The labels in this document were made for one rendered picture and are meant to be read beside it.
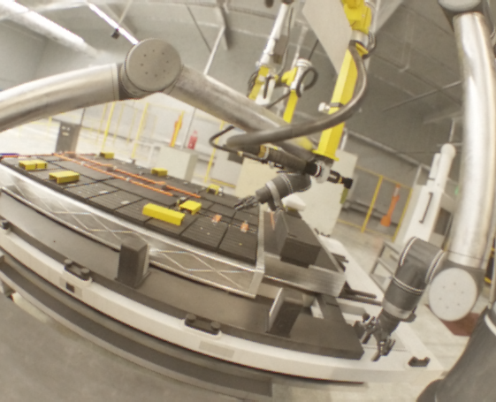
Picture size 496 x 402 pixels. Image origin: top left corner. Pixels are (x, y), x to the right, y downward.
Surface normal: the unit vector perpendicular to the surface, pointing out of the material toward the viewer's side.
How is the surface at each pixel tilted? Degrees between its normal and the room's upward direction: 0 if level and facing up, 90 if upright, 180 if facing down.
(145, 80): 97
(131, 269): 90
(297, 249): 90
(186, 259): 90
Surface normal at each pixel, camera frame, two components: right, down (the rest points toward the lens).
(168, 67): 0.53, 0.31
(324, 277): -0.06, 0.16
